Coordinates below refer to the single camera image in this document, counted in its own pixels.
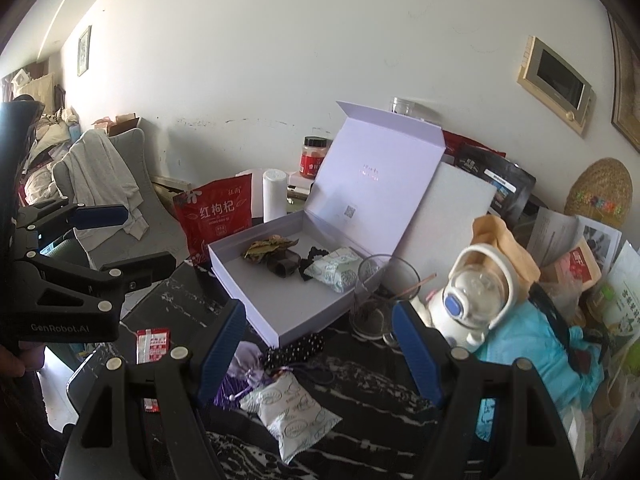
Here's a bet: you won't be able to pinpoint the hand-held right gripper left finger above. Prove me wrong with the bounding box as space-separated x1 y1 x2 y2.
60 299 248 480

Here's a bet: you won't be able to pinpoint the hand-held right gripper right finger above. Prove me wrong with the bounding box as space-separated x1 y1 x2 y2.
391 301 581 480

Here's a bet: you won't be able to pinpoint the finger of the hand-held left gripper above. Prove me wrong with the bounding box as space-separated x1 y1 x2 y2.
15 252 177 321
17 199 130 241

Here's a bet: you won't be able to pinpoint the purple drawstring pouch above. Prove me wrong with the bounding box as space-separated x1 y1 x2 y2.
214 341 273 411

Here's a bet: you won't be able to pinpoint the red white snack packet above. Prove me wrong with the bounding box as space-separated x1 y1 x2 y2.
136 327 171 412

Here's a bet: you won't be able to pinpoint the black polka dot scrunchie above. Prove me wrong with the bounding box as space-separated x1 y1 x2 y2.
261 332 327 370

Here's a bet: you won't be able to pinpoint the white patterned packet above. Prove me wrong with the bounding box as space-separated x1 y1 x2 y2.
303 248 363 293
240 372 344 465

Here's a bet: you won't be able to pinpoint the small black plastic holder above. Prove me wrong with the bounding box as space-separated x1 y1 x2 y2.
266 254 301 279

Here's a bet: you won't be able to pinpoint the black lace hair tie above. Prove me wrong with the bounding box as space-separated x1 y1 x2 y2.
299 246 329 282

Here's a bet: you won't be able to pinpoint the white gift box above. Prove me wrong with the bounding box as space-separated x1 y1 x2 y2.
207 101 447 350

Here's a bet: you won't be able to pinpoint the person's left hand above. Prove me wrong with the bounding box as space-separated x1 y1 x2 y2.
0 346 27 378

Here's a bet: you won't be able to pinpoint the beige grey garment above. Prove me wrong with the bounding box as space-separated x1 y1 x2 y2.
62 130 151 252

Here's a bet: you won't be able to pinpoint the white kettle-shaped water bottle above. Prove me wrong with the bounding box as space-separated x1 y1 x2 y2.
410 245 527 357

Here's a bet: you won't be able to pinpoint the glass mug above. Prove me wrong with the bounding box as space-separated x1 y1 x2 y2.
349 255 423 350

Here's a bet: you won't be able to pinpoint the pile of clothes and bedding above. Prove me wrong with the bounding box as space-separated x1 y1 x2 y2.
20 72 83 206

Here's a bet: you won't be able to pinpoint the grey leaf-patterned chair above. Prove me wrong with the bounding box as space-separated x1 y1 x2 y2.
52 127 182 261

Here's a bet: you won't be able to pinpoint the beige framed panel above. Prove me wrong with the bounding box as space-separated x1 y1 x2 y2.
149 175 193 207

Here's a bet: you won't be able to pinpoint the wooden stirring stick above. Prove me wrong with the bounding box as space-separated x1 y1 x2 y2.
387 273 438 302

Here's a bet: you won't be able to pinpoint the red goji berry bag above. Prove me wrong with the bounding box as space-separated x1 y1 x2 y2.
172 174 253 266

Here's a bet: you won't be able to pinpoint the cardboard box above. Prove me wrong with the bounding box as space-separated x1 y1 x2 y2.
91 115 142 137

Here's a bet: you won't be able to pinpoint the teal plastic bag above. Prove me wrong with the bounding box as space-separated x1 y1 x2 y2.
472 305 607 443

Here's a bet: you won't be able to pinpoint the brown paper bag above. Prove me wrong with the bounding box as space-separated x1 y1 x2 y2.
471 214 542 286

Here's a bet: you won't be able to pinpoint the black band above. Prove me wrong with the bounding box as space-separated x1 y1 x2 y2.
531 282 598 376

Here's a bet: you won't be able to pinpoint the white foam board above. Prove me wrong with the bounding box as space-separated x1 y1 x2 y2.
395 160 497 283

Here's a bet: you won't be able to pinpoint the white paper roll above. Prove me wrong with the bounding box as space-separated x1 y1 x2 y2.
262 168 287 223

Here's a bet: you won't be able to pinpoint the white flat box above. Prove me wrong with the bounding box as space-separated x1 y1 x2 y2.
284 170 321 206

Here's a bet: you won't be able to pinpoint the orange red pouch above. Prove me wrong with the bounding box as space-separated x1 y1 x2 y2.
541 237 603 288

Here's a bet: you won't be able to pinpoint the printed paper leaflets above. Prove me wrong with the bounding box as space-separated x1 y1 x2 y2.
526 206 623 271

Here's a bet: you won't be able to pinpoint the black pouch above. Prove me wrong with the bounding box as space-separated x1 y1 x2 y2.
454 142 537 231

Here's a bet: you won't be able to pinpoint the green plastic item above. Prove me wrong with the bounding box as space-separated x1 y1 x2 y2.
587 282 618 313

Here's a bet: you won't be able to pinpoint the clear plastic bag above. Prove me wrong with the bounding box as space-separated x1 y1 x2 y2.
560 345 640 480

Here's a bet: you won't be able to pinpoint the red seasoning jar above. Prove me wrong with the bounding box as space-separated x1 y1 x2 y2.
299 136 335 181

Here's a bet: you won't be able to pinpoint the white printed paper sheet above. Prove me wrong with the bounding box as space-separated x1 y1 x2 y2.
600 241 640 346

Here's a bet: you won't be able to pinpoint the clear plastic jar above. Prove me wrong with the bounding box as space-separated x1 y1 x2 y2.
389 96 441 123

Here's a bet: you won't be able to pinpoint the woven straw hat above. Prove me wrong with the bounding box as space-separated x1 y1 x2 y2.
564 157 633 231

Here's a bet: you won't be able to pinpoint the gold framed picture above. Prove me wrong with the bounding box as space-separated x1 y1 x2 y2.
606 10 640 157

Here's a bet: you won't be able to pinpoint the small framed wall picture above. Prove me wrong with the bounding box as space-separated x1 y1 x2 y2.
76 25 93 77

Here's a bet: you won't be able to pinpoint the wall intercom panel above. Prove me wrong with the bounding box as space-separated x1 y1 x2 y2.
516 35 597 136

